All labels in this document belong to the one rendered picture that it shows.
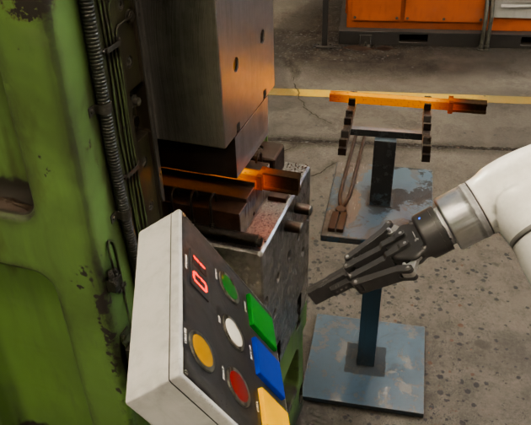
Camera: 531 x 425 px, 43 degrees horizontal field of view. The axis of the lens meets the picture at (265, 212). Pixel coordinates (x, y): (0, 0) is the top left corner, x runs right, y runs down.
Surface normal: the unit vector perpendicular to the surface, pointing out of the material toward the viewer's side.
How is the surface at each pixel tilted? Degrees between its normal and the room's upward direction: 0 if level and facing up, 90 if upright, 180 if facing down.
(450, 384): 0
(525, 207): 50
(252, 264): 90
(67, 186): 89
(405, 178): 0
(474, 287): 0
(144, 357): 30
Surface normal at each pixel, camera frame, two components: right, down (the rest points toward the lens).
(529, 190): -0.34, -0.23
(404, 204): -0.03, -0.82
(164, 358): -0.52, -0.67
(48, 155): -0.33, 0.53
